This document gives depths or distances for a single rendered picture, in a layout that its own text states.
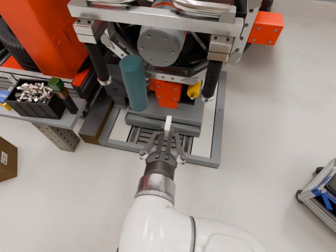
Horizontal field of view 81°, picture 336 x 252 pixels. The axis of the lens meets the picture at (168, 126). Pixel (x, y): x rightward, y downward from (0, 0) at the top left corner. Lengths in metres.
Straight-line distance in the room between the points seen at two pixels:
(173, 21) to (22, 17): 0.63
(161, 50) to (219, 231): 0.49
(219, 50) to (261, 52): 1.71
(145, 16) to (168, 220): 0.45
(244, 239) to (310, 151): 1.27
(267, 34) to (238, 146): 0.87
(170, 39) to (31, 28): 0.59
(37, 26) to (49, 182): 0.91
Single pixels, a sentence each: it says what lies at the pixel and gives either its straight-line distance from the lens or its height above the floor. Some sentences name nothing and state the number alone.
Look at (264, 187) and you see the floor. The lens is 1.40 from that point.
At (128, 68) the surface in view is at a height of 0.74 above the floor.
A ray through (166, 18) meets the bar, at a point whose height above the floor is 0.97.
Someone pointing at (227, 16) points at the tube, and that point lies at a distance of 0.50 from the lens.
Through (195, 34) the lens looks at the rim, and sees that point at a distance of 0.88.
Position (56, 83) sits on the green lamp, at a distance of 0.91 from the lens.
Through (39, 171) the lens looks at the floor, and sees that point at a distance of 1.54.
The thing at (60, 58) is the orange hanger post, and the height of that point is 0.65.
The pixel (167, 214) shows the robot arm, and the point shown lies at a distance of 0.41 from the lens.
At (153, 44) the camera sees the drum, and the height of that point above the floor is 0.87.
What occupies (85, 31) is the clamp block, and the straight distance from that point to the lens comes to 0.59.
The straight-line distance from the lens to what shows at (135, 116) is 1.34.
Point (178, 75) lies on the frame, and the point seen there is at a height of 0.62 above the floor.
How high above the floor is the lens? 1.23
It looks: 58 degrees down
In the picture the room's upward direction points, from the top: straight up
